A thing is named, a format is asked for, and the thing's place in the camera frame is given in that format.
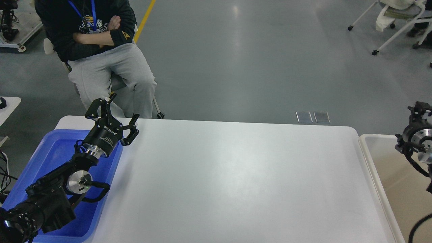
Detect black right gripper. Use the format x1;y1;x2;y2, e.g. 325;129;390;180
402;101;432;145

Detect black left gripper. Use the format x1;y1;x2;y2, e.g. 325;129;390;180
82;93;139;158

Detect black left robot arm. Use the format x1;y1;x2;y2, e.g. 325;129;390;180
1;92;139;243

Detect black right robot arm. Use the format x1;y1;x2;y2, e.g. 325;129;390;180
395;101;432;179

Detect white chair under person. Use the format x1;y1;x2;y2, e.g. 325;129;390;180
43;37;165;119

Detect blue plastic bin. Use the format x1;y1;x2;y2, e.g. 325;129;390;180
3;129;123;243

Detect beige plastic bin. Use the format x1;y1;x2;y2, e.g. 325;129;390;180
359;134;432;243

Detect seated person dark hoodie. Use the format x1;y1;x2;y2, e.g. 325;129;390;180
34;0;157;118

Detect white side table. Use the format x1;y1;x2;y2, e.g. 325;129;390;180
0;96;22;126

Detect left metal floor plate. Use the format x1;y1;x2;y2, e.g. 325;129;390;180
296;112;313;124

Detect white cart with equipment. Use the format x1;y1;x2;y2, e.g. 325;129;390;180
0;0;42;52

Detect white rolling chair frame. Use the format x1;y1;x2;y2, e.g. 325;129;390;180
347;0;431;56

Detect black cables at left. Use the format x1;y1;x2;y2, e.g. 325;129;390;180
0;150;17;203

